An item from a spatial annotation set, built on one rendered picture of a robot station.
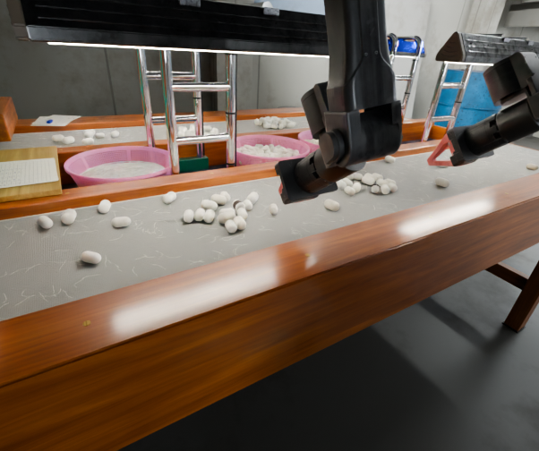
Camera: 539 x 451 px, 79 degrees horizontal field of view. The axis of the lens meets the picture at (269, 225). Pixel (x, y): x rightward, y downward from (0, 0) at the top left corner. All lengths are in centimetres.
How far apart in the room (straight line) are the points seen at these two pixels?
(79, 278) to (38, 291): 5
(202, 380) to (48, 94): 259
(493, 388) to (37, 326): 145
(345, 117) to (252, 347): 34
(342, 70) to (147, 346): 37
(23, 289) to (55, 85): 240
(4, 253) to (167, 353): 34
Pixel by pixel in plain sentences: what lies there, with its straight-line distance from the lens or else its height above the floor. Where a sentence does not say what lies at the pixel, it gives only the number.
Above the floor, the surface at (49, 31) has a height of 105.
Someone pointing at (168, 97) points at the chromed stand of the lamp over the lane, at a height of 94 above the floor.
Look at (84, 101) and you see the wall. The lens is 289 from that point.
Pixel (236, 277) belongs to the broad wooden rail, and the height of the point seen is 77.
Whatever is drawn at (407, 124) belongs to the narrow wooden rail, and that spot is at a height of 75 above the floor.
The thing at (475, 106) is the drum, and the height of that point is 63.
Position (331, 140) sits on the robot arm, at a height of 97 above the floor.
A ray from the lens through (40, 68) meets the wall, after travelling 288.
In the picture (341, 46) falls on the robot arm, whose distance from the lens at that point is 39.
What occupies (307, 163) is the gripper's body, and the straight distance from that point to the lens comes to 50.
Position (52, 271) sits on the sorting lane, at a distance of 59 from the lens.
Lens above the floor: 106
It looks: 29 degrees down
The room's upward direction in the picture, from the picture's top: 4 degrees clockwise
